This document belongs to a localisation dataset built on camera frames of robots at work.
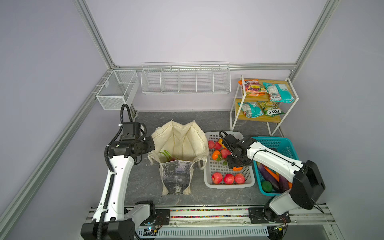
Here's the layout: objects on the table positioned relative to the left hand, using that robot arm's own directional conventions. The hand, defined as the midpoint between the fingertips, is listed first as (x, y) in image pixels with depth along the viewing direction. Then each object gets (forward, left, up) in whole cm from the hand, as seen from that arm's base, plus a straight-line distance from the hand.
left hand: (151, 146), depth 74 cm
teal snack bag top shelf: (+21, -69, +13) cm, 73 cm away
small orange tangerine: (+2, -34, -16) cm, 38 cm away
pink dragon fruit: (+1, -6, -13) cm, 14 cm away
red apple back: (+8, -36, -17) cm, 41 cm away
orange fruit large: (-10, -44, -12) cm, 47 cm away
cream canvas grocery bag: (+12, -9, -21) cm, 26 cm away
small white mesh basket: (+49, +28, 0) cm, 57 cm away
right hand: (-7, -44, -14) cm, 47 cm away
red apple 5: (+1, -39, -13) cm, 41 cm away
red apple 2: (-13, -40, -17) cm, 45 cm away
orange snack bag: (+26, -56, +13) cm, 63 cm away
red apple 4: (+9, -32, -16) cm, 37 cm away
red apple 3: (-13, -45, -17) cm, 50 cm away
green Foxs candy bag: (+26, -73, -4) cm, 78 cm away
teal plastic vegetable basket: (+5, -78, -17) cm, 80 cm away
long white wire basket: (+48, -18, +7) cm, 52 cm away
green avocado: (-19, -58, -16) cm, 63 cm away
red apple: (-12, -33, -16) cm, 39 cm away
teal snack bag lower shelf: (+26, -60, -4) cm, 66 cm away
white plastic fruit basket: (-3, -37, -22) cm, 43 cm away
